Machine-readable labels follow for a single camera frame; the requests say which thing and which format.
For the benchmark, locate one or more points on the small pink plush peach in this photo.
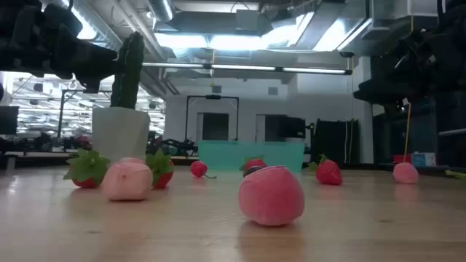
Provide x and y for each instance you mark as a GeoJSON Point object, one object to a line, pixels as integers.
{"type": "Point", "coordinates": [406, 172]}

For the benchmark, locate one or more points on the red toy cherry with stem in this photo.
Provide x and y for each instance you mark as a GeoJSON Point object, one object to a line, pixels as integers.
{"type": "Point", "coordinates": [198, 169]}

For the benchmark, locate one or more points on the small-leaf red toy strawberry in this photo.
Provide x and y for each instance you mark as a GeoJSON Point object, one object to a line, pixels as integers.
{"type": "Point", "coordinates": [329, 172]}
{"type": "Point", "coordinates": [255, 163]}

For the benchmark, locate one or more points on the black stand frame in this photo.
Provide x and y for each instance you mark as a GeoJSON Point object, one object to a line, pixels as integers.
{"type": "Point", "coordinates": [61, 113]}

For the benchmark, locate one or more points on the long ceiling light bar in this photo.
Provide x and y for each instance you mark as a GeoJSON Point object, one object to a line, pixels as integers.
{"type": "Point", "coordinates": [240, 67]}

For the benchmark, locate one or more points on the large deep pink plush peach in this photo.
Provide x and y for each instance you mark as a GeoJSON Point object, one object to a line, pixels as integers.
{"type": "Point", "coordinates": [271, 196]}

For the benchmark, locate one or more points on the red box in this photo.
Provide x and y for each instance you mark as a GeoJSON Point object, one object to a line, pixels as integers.
{"type": "Point", "coordinates": [400, 159]}

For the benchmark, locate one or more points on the light pink plush peach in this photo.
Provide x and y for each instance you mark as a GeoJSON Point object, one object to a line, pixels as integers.
{"type": "Point", "coordinates": [127, 182]}

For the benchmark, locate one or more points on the large-leaf red toy strawberry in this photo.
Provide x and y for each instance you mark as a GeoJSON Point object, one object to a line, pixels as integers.
{"type": "Point", "coordinates": [162, 171]}
{"type": "Point", "coordinates": [87, 167]}

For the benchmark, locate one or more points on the black panel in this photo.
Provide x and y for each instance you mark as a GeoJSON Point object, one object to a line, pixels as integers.
{"type": "Point", "coordinates": [335, 142]}

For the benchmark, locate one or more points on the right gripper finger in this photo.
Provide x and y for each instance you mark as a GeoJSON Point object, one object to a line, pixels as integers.
{"type": "Point", "coordinates": [382, 94]}

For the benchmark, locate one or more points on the black monitor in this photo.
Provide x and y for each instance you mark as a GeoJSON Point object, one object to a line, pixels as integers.
{"type": "Point", "coordinates": [9, 120]}

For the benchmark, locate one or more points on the background black robot arm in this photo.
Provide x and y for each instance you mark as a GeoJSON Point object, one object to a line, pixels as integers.
{"type": "Point", "coordinates": [182, 147]}

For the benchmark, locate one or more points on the blue box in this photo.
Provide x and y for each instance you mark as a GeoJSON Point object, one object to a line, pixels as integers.
{"type": "Point", "coordinates": [424, 159]}

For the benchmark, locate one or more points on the silver spiral air duct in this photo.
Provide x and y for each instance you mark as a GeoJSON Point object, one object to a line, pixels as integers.
{"type": "Point", "coordinates": [162, 9]}

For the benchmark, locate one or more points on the teal translucent tupperware container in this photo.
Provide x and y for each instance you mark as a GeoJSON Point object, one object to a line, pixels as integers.
{"type": "Point", "coordinates": [225, 154]}

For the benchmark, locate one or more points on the green cactus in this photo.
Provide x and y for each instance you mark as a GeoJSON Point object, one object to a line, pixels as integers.
{"type": "Point", "coordinates": [127, 72]}

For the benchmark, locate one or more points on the white faceted plant pot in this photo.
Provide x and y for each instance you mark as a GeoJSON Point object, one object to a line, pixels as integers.
{"type": "Point", "coordinates": [120, 131]}

